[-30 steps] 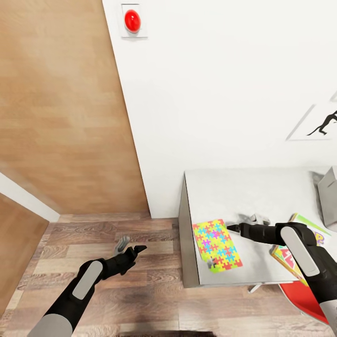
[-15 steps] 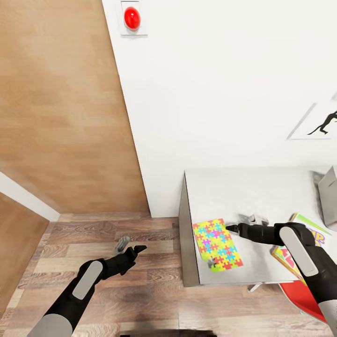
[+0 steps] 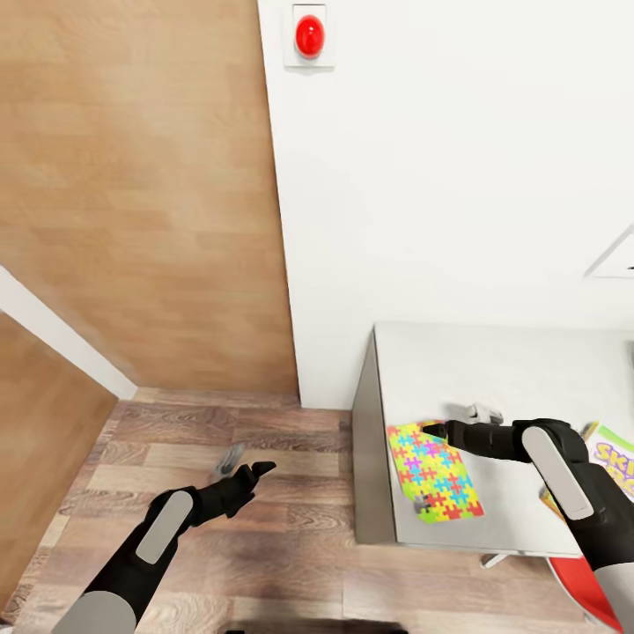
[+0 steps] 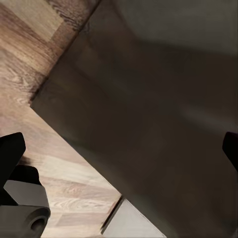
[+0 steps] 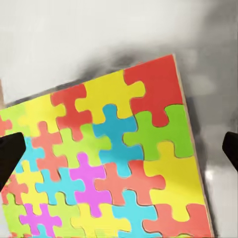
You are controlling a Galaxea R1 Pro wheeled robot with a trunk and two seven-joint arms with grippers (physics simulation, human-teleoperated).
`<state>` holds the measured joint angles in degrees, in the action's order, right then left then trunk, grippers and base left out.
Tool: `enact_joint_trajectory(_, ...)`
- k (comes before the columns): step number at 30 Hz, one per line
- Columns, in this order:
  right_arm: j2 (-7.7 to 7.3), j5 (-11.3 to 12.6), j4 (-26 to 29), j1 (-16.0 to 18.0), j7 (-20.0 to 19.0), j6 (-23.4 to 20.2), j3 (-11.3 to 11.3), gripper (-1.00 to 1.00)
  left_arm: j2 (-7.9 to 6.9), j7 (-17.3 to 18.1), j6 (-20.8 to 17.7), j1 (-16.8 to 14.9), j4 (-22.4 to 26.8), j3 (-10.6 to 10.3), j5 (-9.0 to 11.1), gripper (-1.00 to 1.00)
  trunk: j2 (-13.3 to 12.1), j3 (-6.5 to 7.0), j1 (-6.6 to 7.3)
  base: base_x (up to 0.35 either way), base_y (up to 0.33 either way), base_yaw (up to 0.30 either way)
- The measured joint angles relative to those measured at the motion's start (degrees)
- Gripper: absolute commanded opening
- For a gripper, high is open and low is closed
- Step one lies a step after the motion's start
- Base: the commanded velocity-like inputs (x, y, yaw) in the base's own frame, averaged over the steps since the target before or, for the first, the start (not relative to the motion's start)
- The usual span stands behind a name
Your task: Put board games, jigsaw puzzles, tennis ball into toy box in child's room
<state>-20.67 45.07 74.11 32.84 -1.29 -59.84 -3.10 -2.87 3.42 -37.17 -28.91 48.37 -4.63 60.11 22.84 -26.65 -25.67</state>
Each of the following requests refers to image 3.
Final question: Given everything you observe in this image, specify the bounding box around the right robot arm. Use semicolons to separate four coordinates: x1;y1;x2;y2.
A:
423;402;634;634

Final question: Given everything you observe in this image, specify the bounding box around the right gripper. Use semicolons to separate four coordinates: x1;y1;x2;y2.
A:
423;420;505;460

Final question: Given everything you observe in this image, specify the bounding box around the jigsaw puzzle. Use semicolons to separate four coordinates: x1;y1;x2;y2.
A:
386;420;484;524

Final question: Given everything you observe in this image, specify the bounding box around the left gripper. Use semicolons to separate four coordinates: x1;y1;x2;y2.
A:
211;461;276;519

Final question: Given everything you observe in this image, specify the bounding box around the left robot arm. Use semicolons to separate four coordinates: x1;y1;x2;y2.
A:
49;445;276;634

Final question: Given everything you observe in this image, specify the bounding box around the board game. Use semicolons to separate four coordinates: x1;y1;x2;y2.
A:
541;422;634;519

